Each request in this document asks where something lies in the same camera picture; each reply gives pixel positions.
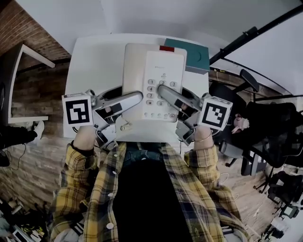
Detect person's right forearm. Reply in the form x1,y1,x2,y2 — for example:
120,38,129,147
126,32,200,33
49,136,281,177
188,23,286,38
184,126,240,213

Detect thin silver bracelet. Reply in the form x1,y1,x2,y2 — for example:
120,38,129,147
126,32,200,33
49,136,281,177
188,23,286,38
194,132,213,143

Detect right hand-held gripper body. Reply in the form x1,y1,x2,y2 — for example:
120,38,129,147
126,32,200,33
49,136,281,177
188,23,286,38
176,93,234,146

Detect white screen with black frame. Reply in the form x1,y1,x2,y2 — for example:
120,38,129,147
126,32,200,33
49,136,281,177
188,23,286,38
209,2,303,97

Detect dark desk with white frame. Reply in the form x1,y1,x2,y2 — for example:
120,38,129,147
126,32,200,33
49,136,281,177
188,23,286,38
0,42,56,125

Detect black mesh office chair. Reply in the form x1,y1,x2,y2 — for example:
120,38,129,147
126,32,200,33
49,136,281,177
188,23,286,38
209,69,303,168

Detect black swivel chair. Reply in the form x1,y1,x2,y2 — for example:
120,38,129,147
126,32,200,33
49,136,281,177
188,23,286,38
254,171,303,206

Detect white round table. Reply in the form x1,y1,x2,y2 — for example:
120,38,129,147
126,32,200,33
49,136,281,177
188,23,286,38
63,33,210,144

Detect white desk telephone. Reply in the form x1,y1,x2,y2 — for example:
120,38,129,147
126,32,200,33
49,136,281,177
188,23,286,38
122,43,187,126

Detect person's yellow plaid shirt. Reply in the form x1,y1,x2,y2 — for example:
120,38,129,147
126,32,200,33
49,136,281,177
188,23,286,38
48,140,251,242

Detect pink plush toy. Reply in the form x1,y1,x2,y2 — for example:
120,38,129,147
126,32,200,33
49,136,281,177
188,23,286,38
231,113,250,135

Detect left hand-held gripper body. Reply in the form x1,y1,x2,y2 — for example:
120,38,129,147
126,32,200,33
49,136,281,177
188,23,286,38
61,88,124,145

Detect black stool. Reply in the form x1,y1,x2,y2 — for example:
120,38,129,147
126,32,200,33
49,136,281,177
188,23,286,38
241,146,269,177

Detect person's left forearm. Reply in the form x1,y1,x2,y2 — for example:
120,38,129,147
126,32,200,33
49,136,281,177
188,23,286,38
51,125,101,227

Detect person's blue jeans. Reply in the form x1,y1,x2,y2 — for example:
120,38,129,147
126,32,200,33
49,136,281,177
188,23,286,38
123,141,166,167

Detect person's black inner top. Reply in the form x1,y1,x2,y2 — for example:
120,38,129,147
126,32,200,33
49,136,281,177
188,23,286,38
112,160,192,242

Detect teal flat box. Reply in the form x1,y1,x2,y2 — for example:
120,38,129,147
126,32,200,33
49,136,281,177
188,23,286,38
164,38,211,75

